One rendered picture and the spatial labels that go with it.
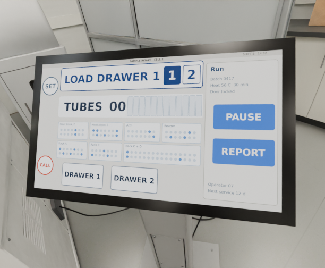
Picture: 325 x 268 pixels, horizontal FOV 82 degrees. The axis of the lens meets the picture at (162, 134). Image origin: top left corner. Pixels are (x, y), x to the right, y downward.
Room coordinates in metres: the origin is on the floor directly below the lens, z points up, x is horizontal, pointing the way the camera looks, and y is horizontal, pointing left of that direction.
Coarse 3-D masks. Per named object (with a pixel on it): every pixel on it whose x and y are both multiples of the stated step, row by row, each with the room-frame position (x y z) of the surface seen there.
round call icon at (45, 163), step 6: (42, 156) 0.31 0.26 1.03; (48, 156) 0.31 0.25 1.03; (54, 156) 0.31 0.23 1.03; (42, 162) 0.31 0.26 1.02; (48, 162) 0.30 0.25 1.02; (36, 168) 0.30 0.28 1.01; (42, 168) 0.30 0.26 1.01; (48, 168) 0.29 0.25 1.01; (36, 174) 0.29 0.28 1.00; (42, 174) 0.29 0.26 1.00; (48, 174) 0.29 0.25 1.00
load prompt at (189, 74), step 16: (128, 64) 0.38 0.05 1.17; (144, 64) 0.37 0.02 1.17; (160, 64) 0.36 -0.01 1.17; (176, 64) 0.36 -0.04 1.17; (192, 64) 0.35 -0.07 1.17; (64, 80) 0.40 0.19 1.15; (80, 80) 0.39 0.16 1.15; (96, 80) 0.38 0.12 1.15; (112, 80) 0.37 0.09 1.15; (128, 80) 0.36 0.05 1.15; (144, 80) 0.35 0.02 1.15; (160, 80) 0.35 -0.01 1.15; (176, 80) 0.34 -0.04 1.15; (192, 80) 0.33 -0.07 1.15
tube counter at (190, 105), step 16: (112, 96) 0.35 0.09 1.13; (128, 96) 0.34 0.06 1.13; (144, 96) 0.33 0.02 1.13; (160, 96) 0.33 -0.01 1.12; (176, 96) 0.32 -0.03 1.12; (192, 96) 0.31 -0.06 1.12; (112, 112) 0.33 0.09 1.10; (128, 112) 0.32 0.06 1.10; (144, 112) 0.31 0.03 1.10; (160, 112) 0.31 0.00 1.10; (176, 112) 0.30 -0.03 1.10; (192, 112) 0.29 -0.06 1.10
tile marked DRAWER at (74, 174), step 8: (64, 168) 0.29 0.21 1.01; (72, 168) 0.28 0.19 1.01; (80, 168) 0.28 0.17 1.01; (88, 168) 0.27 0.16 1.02; (96, 168) 0.27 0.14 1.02; (64, 176) 0.28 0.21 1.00; (72, 176) 0.27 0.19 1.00; (80, 176) 0.27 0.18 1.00; (88, 176) 0.26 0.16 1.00; (96, 176) 0.26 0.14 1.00; (64, 184) 0.26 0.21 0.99; (72, 184) 0.26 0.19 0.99; (80, 184) 0.26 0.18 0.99; (88, 184) 0.25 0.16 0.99; (96, 184) 0.25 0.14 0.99
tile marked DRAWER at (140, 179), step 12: (120, 168) 0.26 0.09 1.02; (132, 168) 0.25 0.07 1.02; (144, 168) 0.25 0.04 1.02; (156, 168) 0.24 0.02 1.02; (120, 180) 0.24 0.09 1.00; (132, 180) 0.24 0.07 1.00; (144, 180) 0.23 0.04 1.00; (156, 180) 0.23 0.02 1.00; (144, 192) 0.22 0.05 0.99; (156, 192) 0.22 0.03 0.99
